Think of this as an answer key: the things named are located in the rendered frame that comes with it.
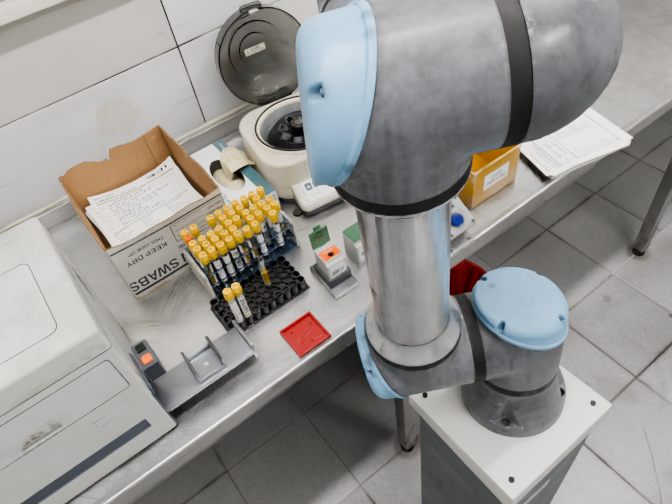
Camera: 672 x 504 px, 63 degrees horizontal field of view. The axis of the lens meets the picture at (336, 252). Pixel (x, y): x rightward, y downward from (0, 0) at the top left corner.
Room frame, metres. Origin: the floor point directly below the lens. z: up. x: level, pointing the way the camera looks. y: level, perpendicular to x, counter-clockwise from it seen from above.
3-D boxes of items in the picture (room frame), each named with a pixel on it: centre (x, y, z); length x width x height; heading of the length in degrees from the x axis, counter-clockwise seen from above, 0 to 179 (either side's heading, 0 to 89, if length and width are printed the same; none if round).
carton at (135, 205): (0.88, 0.37, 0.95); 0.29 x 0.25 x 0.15; 29
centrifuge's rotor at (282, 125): (1.02, 0.03, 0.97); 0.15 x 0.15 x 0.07
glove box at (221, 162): (0.96, 0.19, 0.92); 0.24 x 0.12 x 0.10; 29
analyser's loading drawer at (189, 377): (0.49, 0.27, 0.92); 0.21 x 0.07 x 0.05; 119
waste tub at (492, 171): (0.86, -0.32, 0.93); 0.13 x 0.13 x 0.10; 28
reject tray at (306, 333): (0.55, 0.08, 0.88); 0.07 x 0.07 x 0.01; 29
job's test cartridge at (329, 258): (0.67, 0.01, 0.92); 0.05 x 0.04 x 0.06; 27
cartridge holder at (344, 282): (0.67, 0.01, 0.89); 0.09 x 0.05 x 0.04; 27
